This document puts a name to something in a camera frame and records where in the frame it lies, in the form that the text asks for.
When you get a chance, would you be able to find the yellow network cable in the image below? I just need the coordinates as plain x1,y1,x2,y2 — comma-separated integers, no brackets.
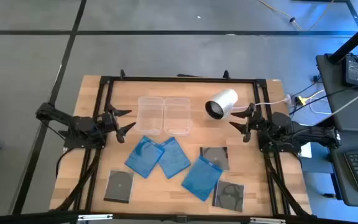
296,89,326,115

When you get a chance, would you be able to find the white cylindrical camera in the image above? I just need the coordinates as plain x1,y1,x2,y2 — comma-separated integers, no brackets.
204,88,239,121

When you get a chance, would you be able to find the black clear jewel case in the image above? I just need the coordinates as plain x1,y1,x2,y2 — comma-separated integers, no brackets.
103,169,135,205
200,146,231,172
211,180,246,213

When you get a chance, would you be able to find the black power adapter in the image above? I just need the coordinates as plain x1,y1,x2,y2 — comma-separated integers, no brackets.
342,54,358,87

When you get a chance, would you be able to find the clear plastic bin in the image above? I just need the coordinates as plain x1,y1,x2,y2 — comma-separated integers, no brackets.
163,96,193,137
134,96,165,136

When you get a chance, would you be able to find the blue plastic disc case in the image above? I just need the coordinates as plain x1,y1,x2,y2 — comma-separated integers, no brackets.
181,155,224,202
124,135,165,179
157,136,192,180

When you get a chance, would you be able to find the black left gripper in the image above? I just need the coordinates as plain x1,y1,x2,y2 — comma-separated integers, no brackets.
96,104,137,144

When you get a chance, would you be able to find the black aluminium table frame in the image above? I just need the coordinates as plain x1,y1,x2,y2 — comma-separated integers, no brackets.
48,68,313,218

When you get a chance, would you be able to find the yellow floor cable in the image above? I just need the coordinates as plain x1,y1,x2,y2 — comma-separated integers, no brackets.
256,0,336,32

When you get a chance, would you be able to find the black slanted pole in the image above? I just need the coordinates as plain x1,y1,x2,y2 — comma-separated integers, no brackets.
328,14,358,65

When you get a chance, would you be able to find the black side desk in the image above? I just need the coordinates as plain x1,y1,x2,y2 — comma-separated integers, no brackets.
315,53,358,134

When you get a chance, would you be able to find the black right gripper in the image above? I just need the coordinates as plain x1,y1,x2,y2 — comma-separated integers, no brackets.
228,103,265,144

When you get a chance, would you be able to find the dark grey keyboard desk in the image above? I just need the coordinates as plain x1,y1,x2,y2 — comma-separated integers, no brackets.
324,129,358,208

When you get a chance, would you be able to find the white lamp cable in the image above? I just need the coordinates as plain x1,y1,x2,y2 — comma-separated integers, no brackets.
232,94,292,110

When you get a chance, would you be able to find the silver metal bracket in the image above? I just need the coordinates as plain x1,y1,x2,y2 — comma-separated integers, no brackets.
77,213,114,222
249,217,287,224

